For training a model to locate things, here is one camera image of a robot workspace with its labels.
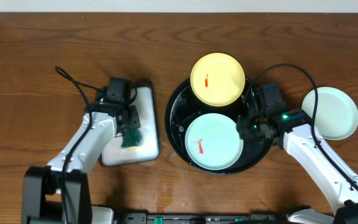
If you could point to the white rectangular tray black rim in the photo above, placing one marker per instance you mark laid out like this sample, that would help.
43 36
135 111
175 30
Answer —
113 154

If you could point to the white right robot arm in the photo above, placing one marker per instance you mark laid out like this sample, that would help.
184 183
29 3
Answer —
295 133

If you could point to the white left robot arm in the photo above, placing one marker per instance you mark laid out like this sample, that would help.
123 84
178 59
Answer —
59 192

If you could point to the pale green plate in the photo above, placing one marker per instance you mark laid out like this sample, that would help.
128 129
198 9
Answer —
336 114

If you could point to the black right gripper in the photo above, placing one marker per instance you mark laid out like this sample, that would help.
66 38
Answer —
243 130

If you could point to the light blue plate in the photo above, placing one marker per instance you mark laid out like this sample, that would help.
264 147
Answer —
212 141

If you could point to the round black tray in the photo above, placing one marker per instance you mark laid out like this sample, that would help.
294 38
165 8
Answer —
184 107

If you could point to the yellow plate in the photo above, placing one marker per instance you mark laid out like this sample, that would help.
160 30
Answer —
217 79

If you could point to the green yellow sponge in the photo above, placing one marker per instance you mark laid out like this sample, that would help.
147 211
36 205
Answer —
131 138

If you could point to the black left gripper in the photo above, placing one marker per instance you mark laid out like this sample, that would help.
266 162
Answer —
132 123

